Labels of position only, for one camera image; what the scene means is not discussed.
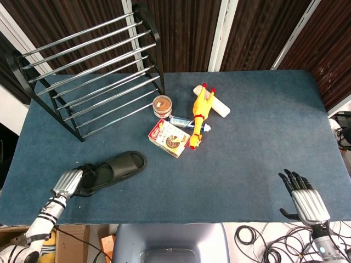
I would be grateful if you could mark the white sneaker black laces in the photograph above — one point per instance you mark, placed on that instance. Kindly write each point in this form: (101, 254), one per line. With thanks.
(341, 134)

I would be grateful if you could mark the blue white toothpaste tube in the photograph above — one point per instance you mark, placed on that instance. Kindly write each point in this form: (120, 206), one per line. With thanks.
(179, 122)

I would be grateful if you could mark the white metal frame post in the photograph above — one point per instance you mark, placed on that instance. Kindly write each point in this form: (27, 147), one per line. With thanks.
(222, 35)
(294, 35)
(131, 30)
(24, 41)

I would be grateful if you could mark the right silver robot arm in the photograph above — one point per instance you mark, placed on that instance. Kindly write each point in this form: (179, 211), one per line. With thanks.
(326, 243)

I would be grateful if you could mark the white red cake box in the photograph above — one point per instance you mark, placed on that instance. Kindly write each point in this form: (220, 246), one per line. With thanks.
(168, 138)

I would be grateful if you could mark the clear round snack jar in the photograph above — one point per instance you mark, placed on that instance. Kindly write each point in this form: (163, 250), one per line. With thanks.
(162, 105)

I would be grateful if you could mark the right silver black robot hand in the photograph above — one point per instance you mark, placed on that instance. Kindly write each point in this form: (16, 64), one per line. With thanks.
(310, 204)

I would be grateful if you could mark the orange brown block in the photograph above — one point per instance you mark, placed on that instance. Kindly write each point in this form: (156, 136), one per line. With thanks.
(107, 245)

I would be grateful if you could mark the white oblong plastic case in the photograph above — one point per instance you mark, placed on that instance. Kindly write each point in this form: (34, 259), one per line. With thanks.
(220, 108)

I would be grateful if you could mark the yellow rubber chicken toy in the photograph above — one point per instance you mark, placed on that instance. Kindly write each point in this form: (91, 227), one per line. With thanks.
(200, 109)

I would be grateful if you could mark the blue table cloth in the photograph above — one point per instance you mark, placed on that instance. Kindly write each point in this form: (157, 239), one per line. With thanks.
(233, 170)

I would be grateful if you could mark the black chrome shoe rack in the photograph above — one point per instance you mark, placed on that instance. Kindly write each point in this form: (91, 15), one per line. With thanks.
(90, 71)

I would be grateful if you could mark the brown cardboard box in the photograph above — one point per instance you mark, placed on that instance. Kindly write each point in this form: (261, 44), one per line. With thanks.
(71, 243)

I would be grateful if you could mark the grey robot torso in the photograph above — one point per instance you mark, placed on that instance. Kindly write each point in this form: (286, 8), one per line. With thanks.
(170, 241)

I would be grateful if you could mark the black sandal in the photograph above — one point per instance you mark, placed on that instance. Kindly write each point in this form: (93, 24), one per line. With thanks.
(120, 167)

